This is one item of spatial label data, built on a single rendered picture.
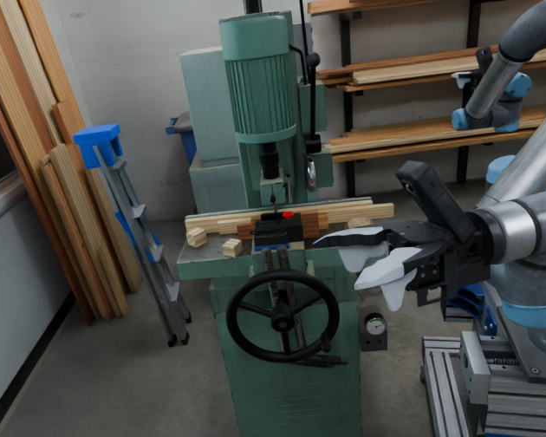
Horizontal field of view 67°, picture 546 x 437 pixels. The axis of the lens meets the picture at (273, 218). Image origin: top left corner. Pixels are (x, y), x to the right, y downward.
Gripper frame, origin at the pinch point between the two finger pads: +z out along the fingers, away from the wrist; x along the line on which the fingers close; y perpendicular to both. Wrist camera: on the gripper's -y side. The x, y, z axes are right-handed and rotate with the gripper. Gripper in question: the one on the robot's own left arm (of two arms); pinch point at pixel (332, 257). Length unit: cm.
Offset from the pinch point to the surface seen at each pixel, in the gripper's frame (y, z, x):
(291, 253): 21, -8, 54
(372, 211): 21, -39, 72
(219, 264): 26, 10, 70
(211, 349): 104, 21, 150
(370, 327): 51, -28, 56
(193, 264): 25, 18, 71
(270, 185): 7, -9, 74
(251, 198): 16, -6, 100
